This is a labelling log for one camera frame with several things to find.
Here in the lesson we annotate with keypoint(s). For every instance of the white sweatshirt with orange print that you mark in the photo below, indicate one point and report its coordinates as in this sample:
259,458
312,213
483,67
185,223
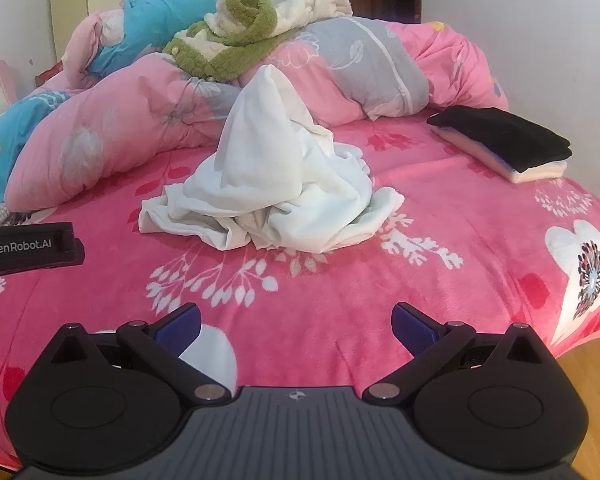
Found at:
265,175

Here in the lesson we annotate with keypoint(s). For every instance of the green and cream fleece garment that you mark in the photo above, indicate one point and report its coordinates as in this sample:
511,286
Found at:
230,35

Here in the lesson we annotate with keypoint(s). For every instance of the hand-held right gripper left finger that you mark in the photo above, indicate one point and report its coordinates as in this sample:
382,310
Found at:
180,330

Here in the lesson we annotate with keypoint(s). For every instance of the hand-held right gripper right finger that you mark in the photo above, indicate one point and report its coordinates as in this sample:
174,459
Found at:
412,330

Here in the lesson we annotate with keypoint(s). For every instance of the blue patterned quilt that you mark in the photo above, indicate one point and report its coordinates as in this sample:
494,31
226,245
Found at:
155,20

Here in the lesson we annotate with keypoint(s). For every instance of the pink and grey floral duvet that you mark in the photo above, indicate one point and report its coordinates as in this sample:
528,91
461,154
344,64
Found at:
130,115

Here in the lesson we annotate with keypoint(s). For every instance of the cream wardrobe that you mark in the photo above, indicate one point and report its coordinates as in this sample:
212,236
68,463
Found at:
95,0

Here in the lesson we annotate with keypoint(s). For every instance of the black folded garment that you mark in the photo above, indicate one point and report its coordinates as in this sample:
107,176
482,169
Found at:
505,135

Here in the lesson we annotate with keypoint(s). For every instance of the pink floral bed sheet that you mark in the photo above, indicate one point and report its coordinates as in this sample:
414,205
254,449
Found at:
330,300

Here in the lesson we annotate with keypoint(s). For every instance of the cream folded garment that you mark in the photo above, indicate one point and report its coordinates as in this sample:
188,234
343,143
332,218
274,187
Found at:
530,174

